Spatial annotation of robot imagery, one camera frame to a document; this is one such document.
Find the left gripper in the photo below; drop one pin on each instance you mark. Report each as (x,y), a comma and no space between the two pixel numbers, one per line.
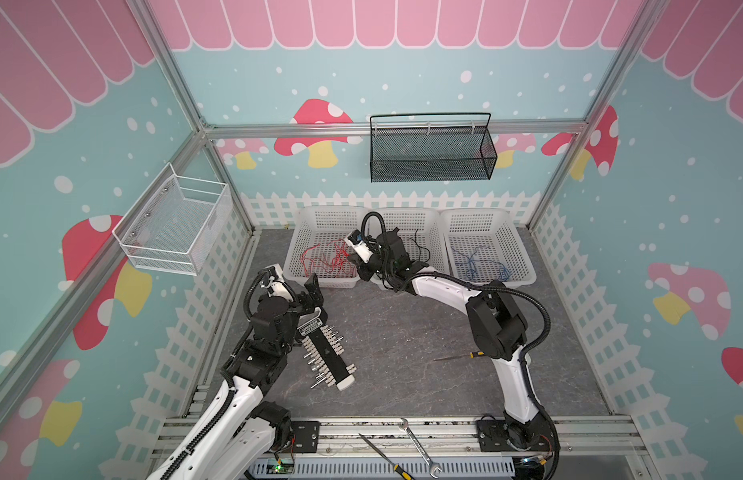
(308,307)

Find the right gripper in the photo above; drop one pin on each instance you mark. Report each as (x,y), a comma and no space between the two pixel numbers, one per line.
(385,264)

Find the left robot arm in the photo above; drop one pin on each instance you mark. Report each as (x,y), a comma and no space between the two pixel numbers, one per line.
(239,425)

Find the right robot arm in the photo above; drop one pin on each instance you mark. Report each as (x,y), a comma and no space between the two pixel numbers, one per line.
(506,324)

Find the middle white plastic basket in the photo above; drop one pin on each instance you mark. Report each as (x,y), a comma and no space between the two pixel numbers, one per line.
(420,230)

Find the white plastic basket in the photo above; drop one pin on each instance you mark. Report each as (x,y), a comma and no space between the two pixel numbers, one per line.
(318,246)
(420,230)
(484,246)

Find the left white plastic basket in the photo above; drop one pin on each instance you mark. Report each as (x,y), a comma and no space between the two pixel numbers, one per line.
(318,246)

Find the right white plastic basket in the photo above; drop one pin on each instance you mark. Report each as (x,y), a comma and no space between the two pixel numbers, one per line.
(484,246)

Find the yellow black small screwdriver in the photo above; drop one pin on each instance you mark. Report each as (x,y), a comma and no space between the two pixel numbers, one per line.
(470,355)

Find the silver combination wrench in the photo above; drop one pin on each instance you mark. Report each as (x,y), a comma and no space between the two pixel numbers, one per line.
(433,467)

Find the black wire mesh wall basket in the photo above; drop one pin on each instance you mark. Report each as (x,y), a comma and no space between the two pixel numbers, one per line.
(442,146)

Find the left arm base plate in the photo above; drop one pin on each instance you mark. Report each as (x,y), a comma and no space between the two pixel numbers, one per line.
(302,437)

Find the white wire wall basket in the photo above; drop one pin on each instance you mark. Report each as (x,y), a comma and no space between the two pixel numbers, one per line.
(176,223)

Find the yellow handled front screwdriver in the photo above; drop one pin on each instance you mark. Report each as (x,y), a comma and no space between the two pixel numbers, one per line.
(397,468)

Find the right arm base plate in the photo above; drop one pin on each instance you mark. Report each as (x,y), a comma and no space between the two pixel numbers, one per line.
(497,435)

